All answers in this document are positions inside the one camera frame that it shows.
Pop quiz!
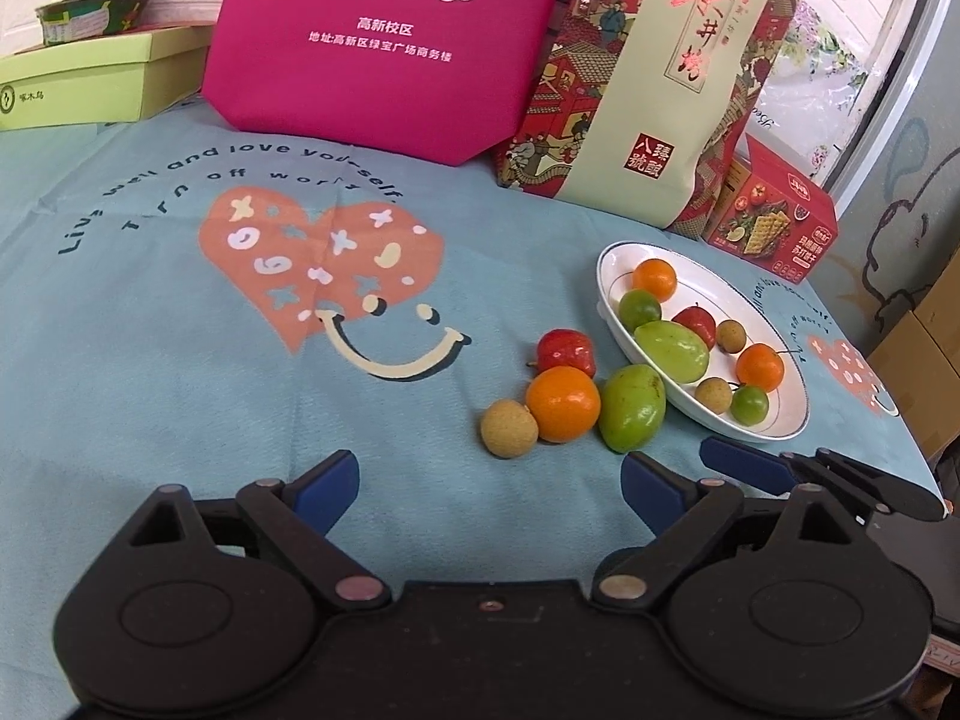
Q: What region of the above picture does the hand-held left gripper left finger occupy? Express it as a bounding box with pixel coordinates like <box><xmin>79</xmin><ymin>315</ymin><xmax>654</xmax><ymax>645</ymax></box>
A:
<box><xmin>97</xmin><ymin>450</ymin><xmax>392</xmax><ymax>608</ymax></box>

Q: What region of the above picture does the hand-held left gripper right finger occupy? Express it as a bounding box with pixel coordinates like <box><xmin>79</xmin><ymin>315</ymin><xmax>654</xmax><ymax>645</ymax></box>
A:
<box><xmin>591</xmin><ymin>451</ymin><xmax>882</xmax><ymax>608</ymax></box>

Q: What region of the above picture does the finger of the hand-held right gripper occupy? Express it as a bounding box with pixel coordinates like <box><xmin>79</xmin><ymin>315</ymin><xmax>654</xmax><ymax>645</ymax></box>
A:
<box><xmin>700</xmin><ymin>437</ymin><xmax>947</xmax><ymax>524</ymax></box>

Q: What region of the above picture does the green tomato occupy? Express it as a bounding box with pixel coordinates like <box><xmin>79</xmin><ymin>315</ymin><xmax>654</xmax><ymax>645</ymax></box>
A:
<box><xmin>618</xmin><ymin>289</ymin><xmax>663</xmax><ymax>332</ymax></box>
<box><xmin>730</xmin><ymin>385</ymin><xmax>770</xmax><ymax>426</ymax></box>

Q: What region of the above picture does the white plate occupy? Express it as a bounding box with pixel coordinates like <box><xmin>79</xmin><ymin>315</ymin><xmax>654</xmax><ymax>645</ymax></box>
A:
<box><xmin>596</xmin><ymin>241</ymin><xmax>812</xmax><ymax>442</ymax></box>

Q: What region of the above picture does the green mango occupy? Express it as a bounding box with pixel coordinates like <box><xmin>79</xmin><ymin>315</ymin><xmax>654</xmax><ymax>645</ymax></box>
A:
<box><xmin>634</xmin><ymin>320</ymin><xmax>711</xmax><ymax>385</ymax></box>
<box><xmin>598</xmin><ymin>364</ymin><xmax>668</xmax><ymax>455</ymax></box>

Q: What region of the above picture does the orange tangerine with stem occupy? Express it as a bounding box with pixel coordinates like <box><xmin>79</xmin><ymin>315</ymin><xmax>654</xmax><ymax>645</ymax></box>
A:
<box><xmin>735</xmin><ymin>343</ymin><xmax>802</xmax><ymax>392</ymax></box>

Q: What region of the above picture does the red fruit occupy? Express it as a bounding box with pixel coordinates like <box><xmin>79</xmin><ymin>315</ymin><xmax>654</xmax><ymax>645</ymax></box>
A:
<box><xmin>671</xmin><ymin>304</ymin><xmax>719</xmax><ymax>350</ymax></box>
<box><xmin>527</xmin><ymin>328</ymin><xmax>599</xmax><ymax>380</ymax></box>

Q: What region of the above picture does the brown cardboard box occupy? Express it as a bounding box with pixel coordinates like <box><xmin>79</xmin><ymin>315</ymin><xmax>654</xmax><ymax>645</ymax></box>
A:
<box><xmin>866</xmin><ymin>262</ymin><xmax>960</xmax><ymax>458</ymax></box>

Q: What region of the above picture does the blue printed tablecloth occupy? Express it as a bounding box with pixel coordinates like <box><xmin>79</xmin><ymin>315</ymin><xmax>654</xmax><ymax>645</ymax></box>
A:
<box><xmin>0</xmin><ymin>94</ymin><xmax>942</xmax><ymax>616</ymax></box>

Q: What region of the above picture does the red cracker box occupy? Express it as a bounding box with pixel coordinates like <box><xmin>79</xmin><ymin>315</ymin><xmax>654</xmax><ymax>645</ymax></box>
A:
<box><xmin>703</xmin><ymin>133</ymin><xmax>839</xmax><ymax>286</ymax></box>

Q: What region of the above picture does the red and beige gift bag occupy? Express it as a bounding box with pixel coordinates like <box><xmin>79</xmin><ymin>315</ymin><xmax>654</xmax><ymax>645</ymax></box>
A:
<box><xmin>493</xmin><ymin>0</ymin><xmax>802</xmax><ymax>241</ymax></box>

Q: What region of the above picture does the white floral plastic bag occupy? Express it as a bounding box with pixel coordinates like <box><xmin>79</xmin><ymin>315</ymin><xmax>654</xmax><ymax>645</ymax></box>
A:
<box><xmin>757</xmin><ymin>0</ymin><xmax>935</xmax><ymax>188</ymax></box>

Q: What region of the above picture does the pink fabric bag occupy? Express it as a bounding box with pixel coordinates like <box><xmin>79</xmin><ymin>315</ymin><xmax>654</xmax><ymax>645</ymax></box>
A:
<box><xmin>201</xmin><ymin>0</ymin><xmax>575</xmax><ymax>166</ymax></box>

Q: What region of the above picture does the light green box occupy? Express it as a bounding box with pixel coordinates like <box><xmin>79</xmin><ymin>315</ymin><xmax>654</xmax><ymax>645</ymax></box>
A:
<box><xmin>0</xmin><ymin>22</ymin><xmax>218</xmax><ymax>132</ymax></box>

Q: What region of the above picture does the green patterned bowl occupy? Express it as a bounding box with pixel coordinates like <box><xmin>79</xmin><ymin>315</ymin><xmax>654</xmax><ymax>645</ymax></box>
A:
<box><xmin>35</xmin><ymin>0</ymin><xmax>158</xmax><ymax>47</ymax></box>

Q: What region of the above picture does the white frame post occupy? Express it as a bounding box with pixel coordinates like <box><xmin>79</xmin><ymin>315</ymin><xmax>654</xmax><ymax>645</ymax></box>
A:
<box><xmin>821</xmin><ymin>0</ymin><xmax>960</xmax><ymax>200</ymax></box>

